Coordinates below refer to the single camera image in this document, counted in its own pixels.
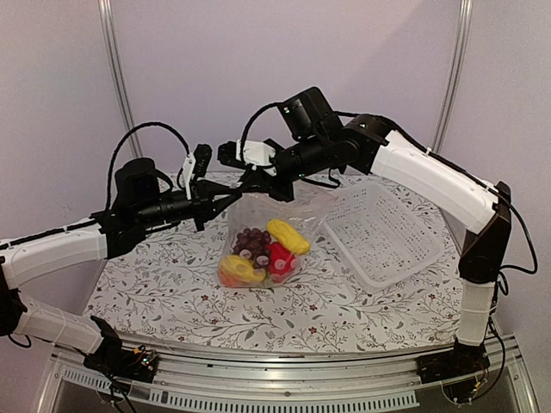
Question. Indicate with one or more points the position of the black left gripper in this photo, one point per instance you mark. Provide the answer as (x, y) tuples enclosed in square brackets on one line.
[(203, 201)]

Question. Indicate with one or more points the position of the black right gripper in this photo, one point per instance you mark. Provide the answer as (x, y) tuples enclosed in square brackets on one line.
[(284, 191)]

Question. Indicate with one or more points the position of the purple toy grapes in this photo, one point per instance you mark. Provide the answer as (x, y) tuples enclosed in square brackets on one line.
[(252, 244)]

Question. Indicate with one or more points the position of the clear zip top bag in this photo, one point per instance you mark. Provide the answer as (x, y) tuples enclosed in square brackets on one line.
[(306, 213)]

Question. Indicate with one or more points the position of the orange toy pumpkin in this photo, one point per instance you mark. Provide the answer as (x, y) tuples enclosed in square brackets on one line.
[(230, 281)]

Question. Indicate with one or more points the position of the red toy bell pepper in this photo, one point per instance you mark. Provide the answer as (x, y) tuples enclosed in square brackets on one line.
[(282, 263)]

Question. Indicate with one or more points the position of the white plastic basket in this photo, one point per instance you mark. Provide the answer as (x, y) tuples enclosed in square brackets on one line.
[(378, 237)]

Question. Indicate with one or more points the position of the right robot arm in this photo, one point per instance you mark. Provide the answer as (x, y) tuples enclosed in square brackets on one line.
[(375, 145)]

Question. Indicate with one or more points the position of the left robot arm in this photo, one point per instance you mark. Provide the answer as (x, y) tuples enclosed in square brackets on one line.
[(139, 209)]

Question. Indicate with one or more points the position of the floral patterned table mat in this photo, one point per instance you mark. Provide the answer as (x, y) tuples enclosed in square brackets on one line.
[(168, 288)]

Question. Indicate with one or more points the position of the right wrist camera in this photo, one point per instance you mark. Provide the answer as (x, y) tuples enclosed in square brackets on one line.
[(257, 155)]

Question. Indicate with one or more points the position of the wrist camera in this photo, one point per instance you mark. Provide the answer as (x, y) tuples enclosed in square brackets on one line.
[(257, 155), (194, 167)]

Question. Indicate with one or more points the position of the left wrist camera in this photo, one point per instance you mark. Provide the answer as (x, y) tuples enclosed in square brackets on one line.
[(194, 167)]

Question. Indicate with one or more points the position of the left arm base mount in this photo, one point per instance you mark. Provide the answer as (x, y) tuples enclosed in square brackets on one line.
[(111, 359)]

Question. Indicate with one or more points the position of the left aluminium frame post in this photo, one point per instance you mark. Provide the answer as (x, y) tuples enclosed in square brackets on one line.
[(107, 21)]

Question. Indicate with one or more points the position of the aluminium frame post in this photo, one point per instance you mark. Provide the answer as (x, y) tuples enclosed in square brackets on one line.
[(107, 21), (454, 77)]

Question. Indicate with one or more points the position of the aluminium front rail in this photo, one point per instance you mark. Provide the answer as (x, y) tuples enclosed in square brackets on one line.
[(195, 378)]

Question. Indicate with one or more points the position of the right aluminium frame post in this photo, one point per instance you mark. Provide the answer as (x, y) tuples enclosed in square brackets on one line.
[(454, 77)]

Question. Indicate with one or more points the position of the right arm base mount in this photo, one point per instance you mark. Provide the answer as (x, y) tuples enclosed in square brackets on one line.
[(458, 361)]

